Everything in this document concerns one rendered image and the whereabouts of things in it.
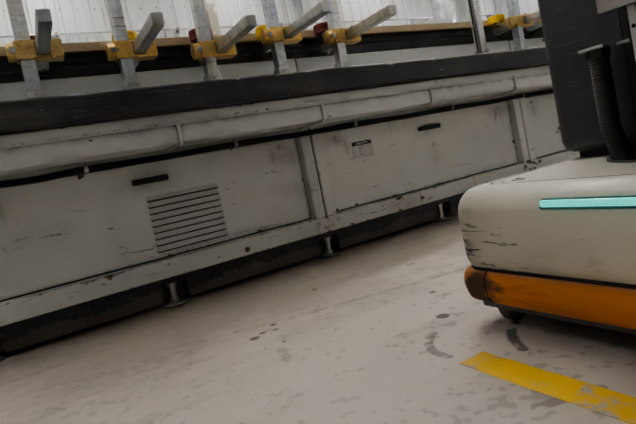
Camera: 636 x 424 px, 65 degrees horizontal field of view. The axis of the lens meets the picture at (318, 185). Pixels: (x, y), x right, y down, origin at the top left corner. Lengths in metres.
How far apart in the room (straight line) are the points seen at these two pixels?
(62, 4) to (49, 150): 7.80
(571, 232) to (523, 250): 0.10
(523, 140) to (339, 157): 1.11
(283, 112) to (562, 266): 1.11
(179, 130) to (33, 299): 0.66
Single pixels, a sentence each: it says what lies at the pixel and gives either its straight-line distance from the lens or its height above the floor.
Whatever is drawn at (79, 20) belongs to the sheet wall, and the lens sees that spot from 9.26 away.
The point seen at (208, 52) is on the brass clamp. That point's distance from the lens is 1.66.
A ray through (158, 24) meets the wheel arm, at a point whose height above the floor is 0.80.
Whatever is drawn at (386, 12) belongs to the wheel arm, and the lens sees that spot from 1.73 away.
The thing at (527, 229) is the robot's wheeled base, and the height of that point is 0.21.
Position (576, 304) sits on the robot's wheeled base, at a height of 0.09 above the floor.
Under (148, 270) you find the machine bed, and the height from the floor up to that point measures 0.15.
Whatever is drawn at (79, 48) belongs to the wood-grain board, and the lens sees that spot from 1.79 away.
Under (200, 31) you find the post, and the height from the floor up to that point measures 0.86.
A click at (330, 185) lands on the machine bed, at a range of 2.03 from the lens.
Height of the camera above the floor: 0.40
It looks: 3 degrees down
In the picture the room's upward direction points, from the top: 11 degrees counter-clockwise
